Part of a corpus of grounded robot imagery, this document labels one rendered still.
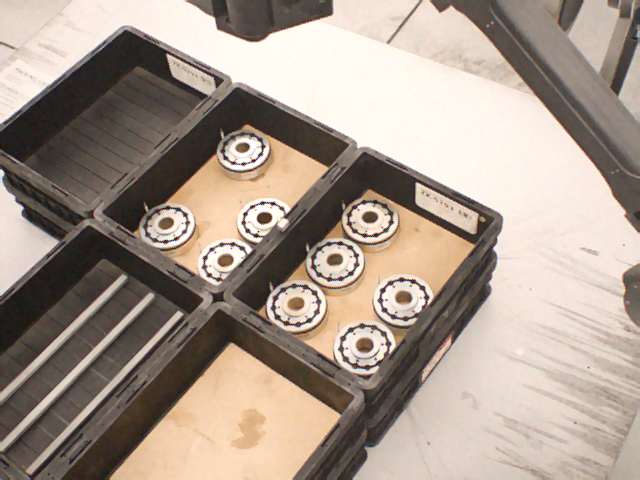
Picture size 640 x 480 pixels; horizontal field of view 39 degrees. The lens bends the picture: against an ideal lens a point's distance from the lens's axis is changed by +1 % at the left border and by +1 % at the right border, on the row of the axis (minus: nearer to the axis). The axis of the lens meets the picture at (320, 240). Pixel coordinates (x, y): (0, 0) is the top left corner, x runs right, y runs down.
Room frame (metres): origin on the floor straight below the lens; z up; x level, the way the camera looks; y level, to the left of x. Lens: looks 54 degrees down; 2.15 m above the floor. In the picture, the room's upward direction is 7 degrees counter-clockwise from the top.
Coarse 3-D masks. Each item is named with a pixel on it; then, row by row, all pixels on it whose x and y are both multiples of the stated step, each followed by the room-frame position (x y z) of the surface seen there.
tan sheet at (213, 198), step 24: (216, 168) 1.17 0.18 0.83; (288, 168) 1.15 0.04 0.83; (312, 168) 1.14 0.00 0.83; (192, 192) 1.12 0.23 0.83; (216, 192) 1.11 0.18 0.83; (240, 192) 1.10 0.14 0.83; (264, 192) 1.09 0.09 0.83; (288, 192) 1.09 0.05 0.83; (216, 216) 1.05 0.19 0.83; (216, 240) 1.00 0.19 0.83; (240, 240) 0.99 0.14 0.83; (192, 264) 0.95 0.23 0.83
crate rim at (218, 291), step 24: (264, 96) 1.25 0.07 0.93; (192, 120) 1.21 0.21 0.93; (312, 120) 1.17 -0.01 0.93; (168, 144) 1.15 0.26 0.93; (144, 168) 1.10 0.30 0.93; (336, 168) 1.05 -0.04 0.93; (120, 192) 1.05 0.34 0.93; (312, 192) 1.00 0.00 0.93; (96, 216) 1.00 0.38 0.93; (288, 216) 0.95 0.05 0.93; (264, 240) 0.91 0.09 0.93; (168, 264) 0.88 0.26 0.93; (240, 264) 0.87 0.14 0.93; (216, 288) 0.82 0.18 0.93
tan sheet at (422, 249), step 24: (408, 216) 1.00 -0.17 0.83; (408, 240) 0.94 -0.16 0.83; (432, 240) 0.94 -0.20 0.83; (456, 240) 0.93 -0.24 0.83; (384, 264) 0.90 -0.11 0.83; (408, 264) 0.89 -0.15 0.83; (432, 264) 0.89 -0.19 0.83; (456, 264) 0.88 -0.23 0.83; (360, 288) 0.85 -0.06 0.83; (432, 288) 0.84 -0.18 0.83; (264, 312) 0.83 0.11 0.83; (336, 312) 0.81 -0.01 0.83; (360, 312) 0.81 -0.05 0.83
